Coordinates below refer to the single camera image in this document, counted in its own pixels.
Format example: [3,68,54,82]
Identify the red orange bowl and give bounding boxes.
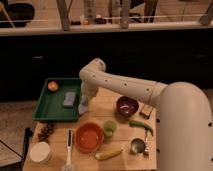
[74,122,104,153]

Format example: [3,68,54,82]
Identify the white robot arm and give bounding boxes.
[79,58,213,171]

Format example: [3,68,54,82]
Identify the dark purple bowl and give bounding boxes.
[116,96,139,117]

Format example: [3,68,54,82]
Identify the grey sponge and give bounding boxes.
[63,92,76,107]

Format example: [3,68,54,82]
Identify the orange fruit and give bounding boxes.
[47,81,59,92]

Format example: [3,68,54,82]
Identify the green plastic tray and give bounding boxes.
[32,78,81,122]

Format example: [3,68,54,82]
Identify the green cup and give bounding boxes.
[103,120,117,137]

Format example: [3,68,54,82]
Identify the green chili pepper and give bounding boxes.
[129,120,154,136]

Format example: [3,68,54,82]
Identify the white dish brush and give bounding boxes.
[63,129,72,171]

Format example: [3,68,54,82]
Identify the dark red grapes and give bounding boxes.
[37,123,55,142]

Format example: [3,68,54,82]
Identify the small brown object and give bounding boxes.
[139,104,153,120]

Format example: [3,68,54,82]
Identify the yellow corn cob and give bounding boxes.
[94,149,122,161]

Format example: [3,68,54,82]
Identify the small metal cup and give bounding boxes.
[130,138,145,154]

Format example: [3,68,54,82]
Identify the white round container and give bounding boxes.
[30,142,51,163]

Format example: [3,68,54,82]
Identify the metal fork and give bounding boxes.
[144,129,149,158]

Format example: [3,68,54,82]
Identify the black chair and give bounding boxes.
[0,3,35,28]

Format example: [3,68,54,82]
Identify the black cable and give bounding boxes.
[0,127,34,169]

